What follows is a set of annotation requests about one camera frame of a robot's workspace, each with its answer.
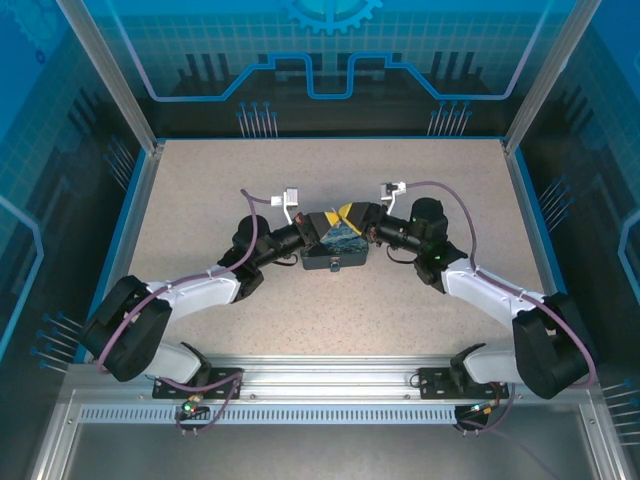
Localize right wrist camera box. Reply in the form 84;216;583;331
378;180;409;217

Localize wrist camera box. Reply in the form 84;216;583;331
378;180;409;217
268;187;302;225

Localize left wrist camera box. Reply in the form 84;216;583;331
268;187;302;225

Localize aluminium side rail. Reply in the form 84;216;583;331
82;142;166;364
504;144;574;361

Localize aluminium frame rail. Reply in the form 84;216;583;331
64;355;596;407

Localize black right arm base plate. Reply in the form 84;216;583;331
417;367;511;401

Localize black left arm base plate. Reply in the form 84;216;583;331
152;367;245;401

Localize slotted grey cable duct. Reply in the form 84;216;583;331
79;405;459;425

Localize aluminium frame post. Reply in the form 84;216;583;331
502;0;594;154
57;0;166;154

